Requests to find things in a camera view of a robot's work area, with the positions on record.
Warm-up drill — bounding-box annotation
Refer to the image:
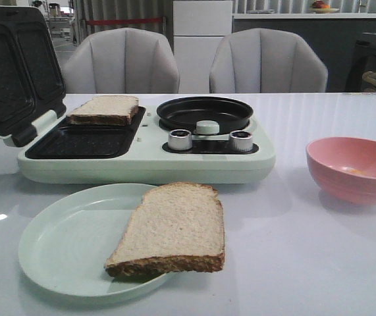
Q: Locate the mint green breakfast maker base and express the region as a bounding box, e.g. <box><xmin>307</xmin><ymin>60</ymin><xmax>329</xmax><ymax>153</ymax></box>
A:
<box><xmin>18</xmin><ymin>105</ymin><xmax>276</xmax><ymax>184</ymax></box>

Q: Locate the pink bowl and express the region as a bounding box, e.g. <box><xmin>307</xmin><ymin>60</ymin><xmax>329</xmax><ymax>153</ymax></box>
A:
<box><xmin>306</xmin><ymin>137</ymin><xmax>376</xmax><ymax>205</ymax></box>

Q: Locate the right grey upholstered chair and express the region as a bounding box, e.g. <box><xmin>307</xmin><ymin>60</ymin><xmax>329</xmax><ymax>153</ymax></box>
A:
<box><xmin>209</xmin><ymin>28</ymin><xmax>328</xmax><ymax>93</ymax></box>

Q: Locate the left grey upholstered chair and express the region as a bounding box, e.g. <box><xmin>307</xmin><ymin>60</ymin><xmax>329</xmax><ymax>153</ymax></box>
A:
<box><xmin>61</xmin><ymin>28</ymin><xmax>180</xmax><ymax>94</ymax></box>

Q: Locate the left silver control knob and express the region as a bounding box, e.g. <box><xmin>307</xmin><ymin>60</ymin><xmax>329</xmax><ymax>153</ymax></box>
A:
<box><xmin>167</xmin><ymin>129</ymin><xmax>193</xmax><ymax>151</ymax></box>

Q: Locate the fruit plate on counter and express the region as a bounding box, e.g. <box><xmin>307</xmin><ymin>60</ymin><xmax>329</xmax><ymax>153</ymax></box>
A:
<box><xmin>309</xmin><ymin>0</ymin><xmax>339</xmax><ymax>14</ymax></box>

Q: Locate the white cabinet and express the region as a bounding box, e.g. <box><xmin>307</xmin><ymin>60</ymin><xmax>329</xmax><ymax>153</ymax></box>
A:
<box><xmin>173</xmin><ymin>1</ymin><xmax>233</xmax><ymax>93</ymax></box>

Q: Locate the black round frying pan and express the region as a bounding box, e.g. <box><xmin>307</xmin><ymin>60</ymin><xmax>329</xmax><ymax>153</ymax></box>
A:
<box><xmin>156</xmin><ymin>96</ymin><xmax>254</xmax><ymax>134</ymax></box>

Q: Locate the grey upholstered chair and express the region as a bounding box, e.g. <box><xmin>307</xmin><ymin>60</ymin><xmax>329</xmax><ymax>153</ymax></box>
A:
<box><xmin>61</xmin><ymin>28</ymin><xmax>180</xmax><ymax>94</ymax></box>
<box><xmin>209</xmin><ymin>28</ymin><xmax>328</xmax><ymax>93</ymax></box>

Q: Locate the red barrier tape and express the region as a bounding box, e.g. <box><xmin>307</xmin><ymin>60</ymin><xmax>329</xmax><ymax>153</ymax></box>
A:
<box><xmin>85</xmin><ymin>16</ymin><xmax>165</xmax><ymax>26</ymax></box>

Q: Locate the bread slice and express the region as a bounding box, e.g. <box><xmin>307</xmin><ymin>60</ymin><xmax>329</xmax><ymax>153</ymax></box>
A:
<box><xmin>105</xmin><ymin>182</ymin><xmax>225</xmax><ymax>277</ymax></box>
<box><xmin>67</xmin><ymin>95</ymin><xmax>139</xmax><ymax>126</ymax></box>

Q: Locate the grey counter with white top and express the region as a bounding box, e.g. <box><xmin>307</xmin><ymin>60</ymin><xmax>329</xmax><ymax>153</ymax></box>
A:
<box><xmin>232</xmin><ymin>13</ymin><xmax>376</xmax><ymax>92</ymax></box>

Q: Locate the right silver control knob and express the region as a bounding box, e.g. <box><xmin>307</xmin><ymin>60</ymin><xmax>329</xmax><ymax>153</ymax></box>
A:
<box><xmin>228</xmin><ymin>130</ymin><xmax>254</xmax><ymax>152</ymax></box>

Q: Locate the mint green round plate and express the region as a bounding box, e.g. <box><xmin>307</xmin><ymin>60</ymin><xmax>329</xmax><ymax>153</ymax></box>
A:
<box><xmin>18</xmin><ymin>184</ymin><xmax>174</xmax><ymax>303</ymax></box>

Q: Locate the silver control knob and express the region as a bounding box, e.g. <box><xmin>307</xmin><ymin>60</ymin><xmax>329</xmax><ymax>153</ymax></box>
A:
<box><xmin>228</xmin><ymin>130</ymin><xmax>254</xmax><ymax>152</ymax></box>
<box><xmin>167</xmin><ymin>129</ymin><xmax>193</xmax><ymax>151</ymax></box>

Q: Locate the breakfast maker hinged lid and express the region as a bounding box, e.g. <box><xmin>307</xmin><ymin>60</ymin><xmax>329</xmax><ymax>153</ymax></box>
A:
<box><xmin>0</xmin><ymin>6</ymin><xmax>66</xmax><ymax>147</ymax></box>

